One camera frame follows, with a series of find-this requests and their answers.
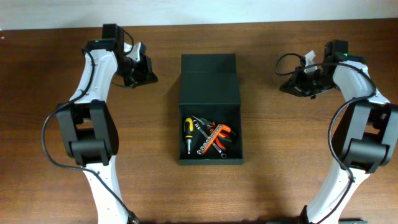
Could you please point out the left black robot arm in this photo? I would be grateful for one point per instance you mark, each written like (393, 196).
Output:
(89, 133)

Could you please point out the silver ratchet wrench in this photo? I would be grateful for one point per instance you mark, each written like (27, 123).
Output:
(209, 141)

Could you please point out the orange socket bit rail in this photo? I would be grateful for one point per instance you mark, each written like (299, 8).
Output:
(217, 130)

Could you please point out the yellow black screwdriver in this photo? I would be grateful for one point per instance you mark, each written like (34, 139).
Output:
(188, 133)

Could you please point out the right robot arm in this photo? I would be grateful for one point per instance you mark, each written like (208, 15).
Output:
(362, 134)

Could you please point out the dark green box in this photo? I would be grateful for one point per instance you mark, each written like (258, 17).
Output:
(210, 89)

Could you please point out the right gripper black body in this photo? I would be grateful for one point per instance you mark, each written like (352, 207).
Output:
(308, 83)

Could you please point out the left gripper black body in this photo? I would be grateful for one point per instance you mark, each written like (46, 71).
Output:
(133, 71)

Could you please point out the orange black long-nose pliers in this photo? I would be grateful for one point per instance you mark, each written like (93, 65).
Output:
(211, 126)

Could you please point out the small red cutting pliers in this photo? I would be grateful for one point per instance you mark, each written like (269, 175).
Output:
(222, 143)

